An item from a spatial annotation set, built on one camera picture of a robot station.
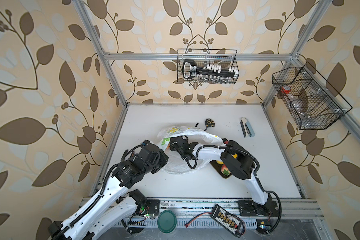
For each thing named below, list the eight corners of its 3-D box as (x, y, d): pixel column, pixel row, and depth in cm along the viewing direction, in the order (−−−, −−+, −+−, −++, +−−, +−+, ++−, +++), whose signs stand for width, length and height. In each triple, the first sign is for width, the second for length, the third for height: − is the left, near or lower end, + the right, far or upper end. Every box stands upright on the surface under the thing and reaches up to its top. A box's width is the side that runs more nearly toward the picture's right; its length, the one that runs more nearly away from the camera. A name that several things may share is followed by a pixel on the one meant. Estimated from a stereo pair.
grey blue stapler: (243, 137, 102) (245, 134, 100) (238, 120, 112) (240, 117, 110) (253, 137, 102) (255, 134, 100) (247, 120, 112) (249, 117, 110)
